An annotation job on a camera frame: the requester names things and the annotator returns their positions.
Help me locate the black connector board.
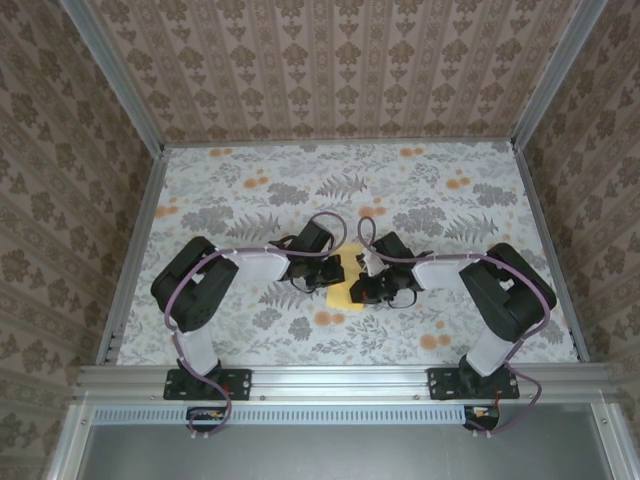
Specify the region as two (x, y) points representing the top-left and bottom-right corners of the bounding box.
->
(463, 403), (502, 432)
(185, 406), (232, 434)

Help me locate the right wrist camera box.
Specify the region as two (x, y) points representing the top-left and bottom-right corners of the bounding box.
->
(355, 251), (384, 275)

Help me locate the slotted grey cable duct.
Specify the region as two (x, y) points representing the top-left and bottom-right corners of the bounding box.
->
(92, 405), (469, 424)

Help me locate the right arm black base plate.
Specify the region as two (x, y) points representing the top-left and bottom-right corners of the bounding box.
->
(427, 367), (521, 401)

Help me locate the gripper thin black cable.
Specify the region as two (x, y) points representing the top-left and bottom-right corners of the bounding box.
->
(382, 287), (420, 308)
(289, 272), (324, 295)

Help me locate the yellow cloth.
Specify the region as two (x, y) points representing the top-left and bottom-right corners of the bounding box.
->
(323, 243), (367, 314)

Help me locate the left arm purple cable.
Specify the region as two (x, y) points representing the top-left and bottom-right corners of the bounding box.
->
(164, 212), (351, 441)

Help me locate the aluminium side rail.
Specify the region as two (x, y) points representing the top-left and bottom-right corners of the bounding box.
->
(97, 147), (170, 366)
(511, 142), (592, 364)

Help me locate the right gripper thin black cable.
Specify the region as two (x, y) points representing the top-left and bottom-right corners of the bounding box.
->
(382, 287), (420, 308)

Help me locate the floral table cover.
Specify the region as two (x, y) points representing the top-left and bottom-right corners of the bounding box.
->
(107, 141), (581, 366)

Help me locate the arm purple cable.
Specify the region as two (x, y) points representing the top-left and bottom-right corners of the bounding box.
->
(355, 215), (554, 441)
(164, 212), (351, 441)

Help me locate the aluminium framed metal panel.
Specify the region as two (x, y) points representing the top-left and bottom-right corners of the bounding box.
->
(47, 402), (629, 480)

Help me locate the aluminium corner post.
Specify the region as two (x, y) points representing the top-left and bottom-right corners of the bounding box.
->
(63, 0), (167, 154)
(508, 0), (615, 151)

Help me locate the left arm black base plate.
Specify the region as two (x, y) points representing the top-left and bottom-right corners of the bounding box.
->
(163, 368), (252, 401)

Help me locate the aluminium cross rail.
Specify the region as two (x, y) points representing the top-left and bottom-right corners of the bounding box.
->
(74, 363), (621, 402)

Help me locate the left gripper thin black cable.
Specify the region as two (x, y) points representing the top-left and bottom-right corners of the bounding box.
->
(289, 272), (324, 295)

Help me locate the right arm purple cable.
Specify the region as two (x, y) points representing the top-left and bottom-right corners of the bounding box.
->
(355, 215), (554, 441)

